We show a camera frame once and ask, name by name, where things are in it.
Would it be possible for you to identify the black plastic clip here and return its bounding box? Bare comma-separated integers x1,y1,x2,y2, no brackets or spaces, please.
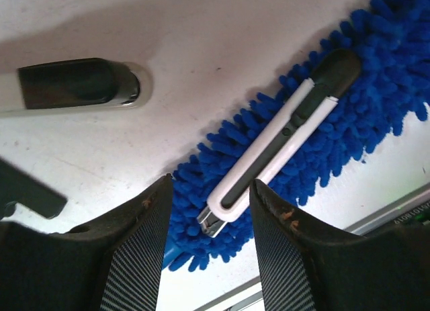
1,159,67,219

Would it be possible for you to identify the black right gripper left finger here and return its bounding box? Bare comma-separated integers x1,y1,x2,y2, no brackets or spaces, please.
1,175,173,310

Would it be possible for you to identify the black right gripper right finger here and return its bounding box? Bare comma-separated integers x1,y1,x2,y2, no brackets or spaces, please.
250,180,429,310

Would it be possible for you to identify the white utility knife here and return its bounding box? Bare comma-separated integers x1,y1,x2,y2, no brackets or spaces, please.
197,48,361,238

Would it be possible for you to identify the silver black stapler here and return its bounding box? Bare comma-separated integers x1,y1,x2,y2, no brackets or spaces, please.
1,58,153,118

